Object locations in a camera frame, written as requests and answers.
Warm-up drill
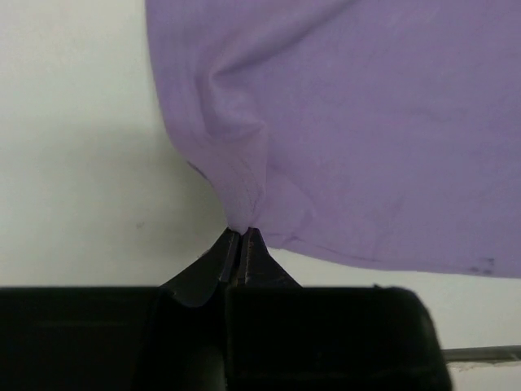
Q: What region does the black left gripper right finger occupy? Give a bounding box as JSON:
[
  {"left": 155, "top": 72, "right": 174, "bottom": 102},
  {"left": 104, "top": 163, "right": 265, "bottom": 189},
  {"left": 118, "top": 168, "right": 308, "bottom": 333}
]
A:
[{"left": 225, "top": 229, "right": 453, "bottom": 390}]

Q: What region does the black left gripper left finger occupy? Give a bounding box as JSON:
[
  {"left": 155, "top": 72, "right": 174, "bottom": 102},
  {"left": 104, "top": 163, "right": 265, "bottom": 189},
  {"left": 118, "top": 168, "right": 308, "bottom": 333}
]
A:
[{"left": 1, "top": 231, "right": 240, "bottom": 390}]

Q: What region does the purple t shirt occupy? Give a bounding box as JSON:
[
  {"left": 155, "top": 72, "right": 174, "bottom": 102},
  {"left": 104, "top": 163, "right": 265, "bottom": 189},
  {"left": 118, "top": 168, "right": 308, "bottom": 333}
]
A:
[{"left": 146, "top": 1, "right": 520, "bottom": 278}]

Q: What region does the aluminium table edge rail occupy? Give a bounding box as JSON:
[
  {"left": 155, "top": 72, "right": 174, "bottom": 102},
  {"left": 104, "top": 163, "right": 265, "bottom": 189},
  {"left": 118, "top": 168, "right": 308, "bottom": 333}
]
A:
[{"left": 443, "top": 345, "right": 521, "bottom": 364}]

